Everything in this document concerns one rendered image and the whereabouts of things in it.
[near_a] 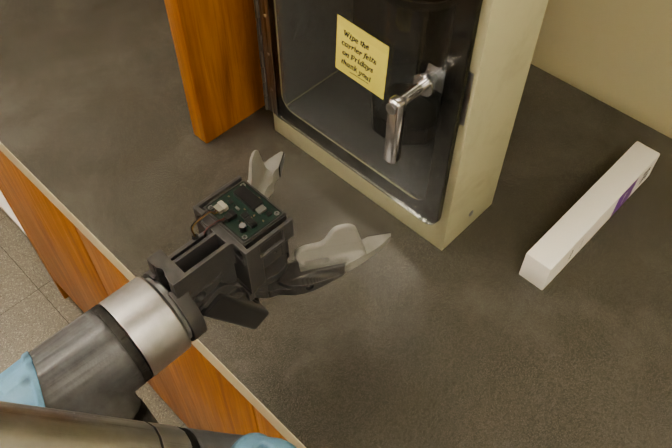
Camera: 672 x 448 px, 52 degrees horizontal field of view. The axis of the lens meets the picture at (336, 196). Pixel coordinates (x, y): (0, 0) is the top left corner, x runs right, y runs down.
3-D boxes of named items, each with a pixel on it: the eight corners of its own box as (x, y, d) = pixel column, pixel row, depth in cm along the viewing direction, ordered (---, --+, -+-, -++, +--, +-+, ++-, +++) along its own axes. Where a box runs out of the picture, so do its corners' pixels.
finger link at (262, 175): (282, 121, 68) (261, 191, 62) (285, 162, 72) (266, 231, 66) (251, 117, 68) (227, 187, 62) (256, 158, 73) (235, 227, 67)
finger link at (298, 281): (347, 278, 61) (248, 291, 60) (347, 288, 62) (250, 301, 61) (339, 236, 64) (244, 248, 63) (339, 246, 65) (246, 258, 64)
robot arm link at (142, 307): (161, 391, 57) (107, 329, 61) (205, 355, 59) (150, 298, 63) (142, 348, 51) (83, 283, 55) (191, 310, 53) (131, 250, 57)
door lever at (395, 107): (426, 145, 76) (408, 133, 78) (435, 80, 69) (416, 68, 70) (394, 171, 74) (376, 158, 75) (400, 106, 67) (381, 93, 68)
